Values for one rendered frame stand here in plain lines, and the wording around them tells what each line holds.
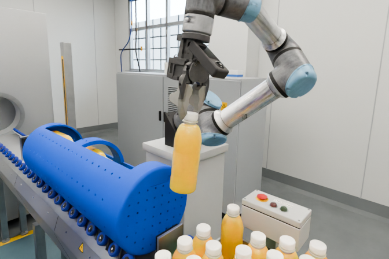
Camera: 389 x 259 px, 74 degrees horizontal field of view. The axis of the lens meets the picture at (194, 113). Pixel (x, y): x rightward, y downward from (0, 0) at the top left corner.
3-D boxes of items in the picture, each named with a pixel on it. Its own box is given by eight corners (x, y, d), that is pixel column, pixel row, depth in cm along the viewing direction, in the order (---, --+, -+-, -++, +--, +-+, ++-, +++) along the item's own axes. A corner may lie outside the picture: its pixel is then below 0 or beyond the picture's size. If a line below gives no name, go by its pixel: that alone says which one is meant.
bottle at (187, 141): (197, 184, 72) (205, 119, 69) (193, 195, 65) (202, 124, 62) (172, 180, 73) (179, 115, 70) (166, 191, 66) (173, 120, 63)
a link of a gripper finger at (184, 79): (186, 101, 65) (194, 68, 65) (190, 102, 64) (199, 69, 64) (173, 97, 62) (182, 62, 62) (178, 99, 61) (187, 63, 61)
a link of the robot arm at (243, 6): (254, -19, 70) (219, -30, 66) (268, 4, 64) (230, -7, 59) (239, 7, 76) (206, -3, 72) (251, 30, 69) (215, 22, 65)
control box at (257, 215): (254, 213, 97) (256, 188, 96) (308, 237, 84) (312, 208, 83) (240, 225, 90) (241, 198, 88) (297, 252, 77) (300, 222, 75)
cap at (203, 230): (213, 236, 70) (213, 230, 70) (200, 240, 69) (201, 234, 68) (205, 228, 74) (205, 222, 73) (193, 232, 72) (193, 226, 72)
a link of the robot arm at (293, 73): (206, 125, 126) (308, 56, 98) (213, 152, 117) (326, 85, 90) (189, 118, 118) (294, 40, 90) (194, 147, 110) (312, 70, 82)
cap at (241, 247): (248, 251, 65) (249, 244, 64) (253, 263, 61) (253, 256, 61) (233, 251, 65) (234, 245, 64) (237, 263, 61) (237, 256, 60)
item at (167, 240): (177, 254, 85) (178, 220, 83) (182, 258, 84) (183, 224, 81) (153, 272, 78) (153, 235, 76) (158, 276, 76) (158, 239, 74)
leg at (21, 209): (26, 230, 240) (20, 167, 229) (29, 233, 236) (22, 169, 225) (19, 233, 235) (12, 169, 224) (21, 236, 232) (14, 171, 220)
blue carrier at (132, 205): (77, 169, 151) (80, 121, 148) (184, 236, 93) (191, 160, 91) (20, 178, 129) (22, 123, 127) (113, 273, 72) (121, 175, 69)
